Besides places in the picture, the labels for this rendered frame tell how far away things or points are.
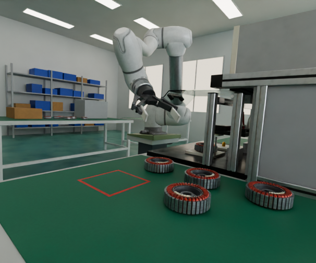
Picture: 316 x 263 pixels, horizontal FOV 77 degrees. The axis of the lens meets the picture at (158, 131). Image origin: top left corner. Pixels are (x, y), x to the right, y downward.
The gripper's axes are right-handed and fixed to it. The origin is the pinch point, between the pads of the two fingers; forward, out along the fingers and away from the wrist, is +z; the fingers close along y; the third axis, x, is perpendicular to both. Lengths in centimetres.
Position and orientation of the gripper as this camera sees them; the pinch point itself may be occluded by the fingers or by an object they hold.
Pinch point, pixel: (162, 117)
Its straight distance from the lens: 73.6
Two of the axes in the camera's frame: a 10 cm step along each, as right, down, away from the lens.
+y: -8.9, -0.1, -4.5
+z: 3.6, 5.9, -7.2
